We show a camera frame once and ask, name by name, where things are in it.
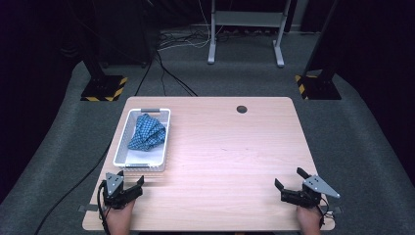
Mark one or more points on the grey table bracket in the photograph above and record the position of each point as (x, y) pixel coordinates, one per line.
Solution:
(337, 210)
(87, 208)

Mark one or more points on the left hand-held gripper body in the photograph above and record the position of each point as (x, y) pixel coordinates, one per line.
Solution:
(114, 186)

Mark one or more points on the white metal desk frame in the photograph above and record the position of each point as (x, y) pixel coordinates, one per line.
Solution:
(248, 18)

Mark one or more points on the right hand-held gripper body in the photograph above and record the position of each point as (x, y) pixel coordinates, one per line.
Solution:
(318, 187)

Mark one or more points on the black stand with striped base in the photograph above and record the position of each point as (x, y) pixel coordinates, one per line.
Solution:
(321, 86)
(104, 88)

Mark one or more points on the person's right hand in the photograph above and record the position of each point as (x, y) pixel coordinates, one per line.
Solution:
(308, 220)

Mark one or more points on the white perforated plastic basket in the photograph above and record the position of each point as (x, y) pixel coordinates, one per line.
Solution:
(143, 160)

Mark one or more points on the blue checked cloth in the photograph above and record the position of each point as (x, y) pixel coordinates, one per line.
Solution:
(147, 132)

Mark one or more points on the person's left hand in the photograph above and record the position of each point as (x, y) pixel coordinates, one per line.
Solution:
(120, 220)

